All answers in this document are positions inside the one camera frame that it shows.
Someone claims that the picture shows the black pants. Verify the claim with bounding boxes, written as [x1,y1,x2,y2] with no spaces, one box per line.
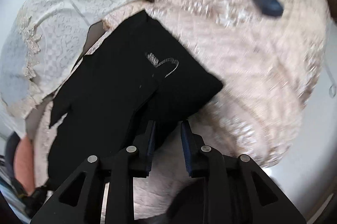
[47,11,223,190]

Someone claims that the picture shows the salmon pink pillow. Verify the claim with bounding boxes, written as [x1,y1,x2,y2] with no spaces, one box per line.
[13,135,35,196]

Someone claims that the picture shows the pink quilted bedspread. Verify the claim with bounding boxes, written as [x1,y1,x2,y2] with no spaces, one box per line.
[34,0,331,221]

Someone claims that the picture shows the dark blue small case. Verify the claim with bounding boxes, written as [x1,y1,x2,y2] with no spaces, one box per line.
[253,0,284,17]

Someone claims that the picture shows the white lace blanket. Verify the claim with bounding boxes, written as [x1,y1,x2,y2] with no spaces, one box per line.
[1,0,133,136]

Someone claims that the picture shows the white cord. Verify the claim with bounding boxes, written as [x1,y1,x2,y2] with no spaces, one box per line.
[322,55,337,98]

